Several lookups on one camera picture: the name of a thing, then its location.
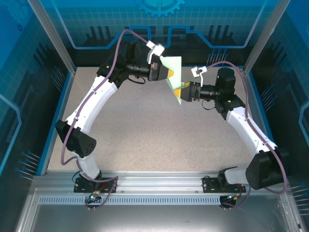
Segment light green paper sheet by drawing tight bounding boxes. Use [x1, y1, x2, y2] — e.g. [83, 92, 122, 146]
[159, 56, 187, 106]

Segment blue printed gear panel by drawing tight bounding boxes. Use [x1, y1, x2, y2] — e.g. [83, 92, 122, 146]
[44, 0, 276, 67]

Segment blue table edge strip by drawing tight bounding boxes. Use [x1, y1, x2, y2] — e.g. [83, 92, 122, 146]
[36, 72, 74, 176]
[246, 72, 286, 176]

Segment blue printed side panel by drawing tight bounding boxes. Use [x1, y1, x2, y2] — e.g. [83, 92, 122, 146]
[251, 0, 309, 194]
[0, 0, 73, 232]

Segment steel tray panel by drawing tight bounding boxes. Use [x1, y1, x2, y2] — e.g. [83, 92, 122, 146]
[13, 188, 309, 232]

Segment aluminium side rail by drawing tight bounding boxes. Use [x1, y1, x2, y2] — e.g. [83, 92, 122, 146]
[238, 67, 276, 175]

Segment aluminium frame post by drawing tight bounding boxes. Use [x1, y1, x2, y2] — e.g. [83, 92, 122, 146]
[27, 0, 77, 74]
[243, 0, 292, 74]

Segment long aluminium base rail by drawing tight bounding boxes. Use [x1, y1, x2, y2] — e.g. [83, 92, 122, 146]
[32, 170, 292, 194]

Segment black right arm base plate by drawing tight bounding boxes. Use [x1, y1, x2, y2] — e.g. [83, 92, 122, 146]
[202, 175, 247, 194]

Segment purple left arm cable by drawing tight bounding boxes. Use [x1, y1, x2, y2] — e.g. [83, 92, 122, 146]
[60, 29, 155, 210]

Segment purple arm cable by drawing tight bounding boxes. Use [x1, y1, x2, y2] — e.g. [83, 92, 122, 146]
[60, 29, 155, 210]
[205, 60, 289, 210]

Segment slotted grey cable duct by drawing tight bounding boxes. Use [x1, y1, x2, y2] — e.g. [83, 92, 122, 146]
[38, 196, 280, 206]

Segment green-lit cable connector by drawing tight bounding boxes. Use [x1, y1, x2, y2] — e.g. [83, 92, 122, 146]
[225, 193, 242, 202]
[87, 190, 101, 203]

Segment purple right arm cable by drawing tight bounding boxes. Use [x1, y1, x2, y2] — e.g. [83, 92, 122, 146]
[205, 60, 289, 210]

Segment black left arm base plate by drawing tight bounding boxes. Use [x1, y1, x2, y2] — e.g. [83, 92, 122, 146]
[73, 177, 121, 194]

